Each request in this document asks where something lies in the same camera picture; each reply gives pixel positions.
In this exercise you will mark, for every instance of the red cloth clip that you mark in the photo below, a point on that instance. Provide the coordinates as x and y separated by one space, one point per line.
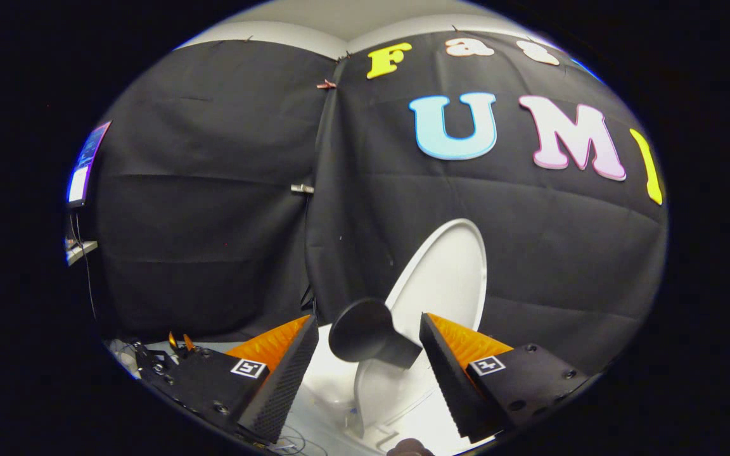
326 83

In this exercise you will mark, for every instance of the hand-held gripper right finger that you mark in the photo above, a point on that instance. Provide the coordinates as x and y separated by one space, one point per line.
450 380

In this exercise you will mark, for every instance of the lit monitor screen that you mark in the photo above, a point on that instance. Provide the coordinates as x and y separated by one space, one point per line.
86 164

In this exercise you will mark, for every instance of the small white wall shelf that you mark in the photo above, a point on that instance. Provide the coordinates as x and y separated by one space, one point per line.
80 251

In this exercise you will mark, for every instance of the silver cloth clip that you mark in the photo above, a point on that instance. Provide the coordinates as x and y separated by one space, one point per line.
301 188

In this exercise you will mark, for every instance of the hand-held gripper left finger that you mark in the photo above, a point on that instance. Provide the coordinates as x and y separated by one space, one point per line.
289 386

